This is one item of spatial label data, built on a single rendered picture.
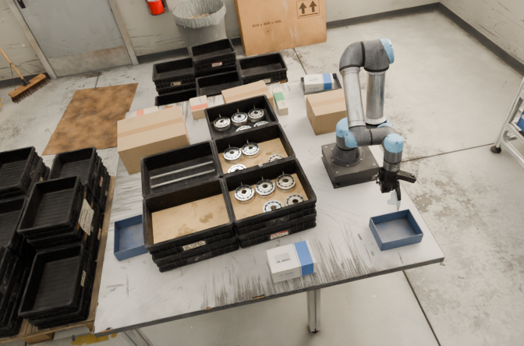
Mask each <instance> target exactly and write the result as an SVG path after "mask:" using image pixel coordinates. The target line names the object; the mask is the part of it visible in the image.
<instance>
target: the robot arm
mask: <svg viewBox="0 0 524 346"><path fill-rule="evenodd" d="M394 60H395V54H394V49H393V46H392V43H391V41H390V40H389V39H387V38H384V39H380V38H379V39H376V40H369V41H357V42H353V43H351V44H350V45H349V46H348V47H347V48H346V49H345V50H344V51H343V53H342V56H341V58H340V62H339V74H340V75H341V76H342V81H343V87H344V95H345V106H346V113H347V118H343V119H342V120H340V121H339V122H338V124H337V125H336V130H335V133H336V144H335V147H334V149H333V158H334V159H335V160H336V161H337V162H339V163H342V164H352V163H355V162H357V161H358V160H359V158H360V153H361V152H360V147H368V146H376V145H382V147H383V149H384V158H383V167H379V169H378V175H377V178H378V179H379V182H378V181H377V179H376V184H378V185H379V186H380V191H381V193H388V192H390V191H393V192H391V198H390V199H388V201H387V203H388V204H389V205H396V207H397V211H399V208H400V206H401V200H402V198H401V189H400V182H399V179H400V180H402V181H406V182H411V183H415V181H416V180H417V179H416V176H415V175H414V174H413V173H409V172H407V171H402V170H400V168H401V164H402V152H403V148H404V139H403V137H402V136H400V135H399V134H396V131H395V129H394V128H393V127H392V125H390V124H389V121H388V119H387V118H386V116H385V115H384V88H385V74H386V72H387V71H388V70H389V65H390V64H392V63H394ZM360 67H363V69H364V70H365V71H366V114H364V111H363V100H362V94H361V87H360V81H359V72H360V71H361V69H360ZM394 189H395V192H394Z"/></svg>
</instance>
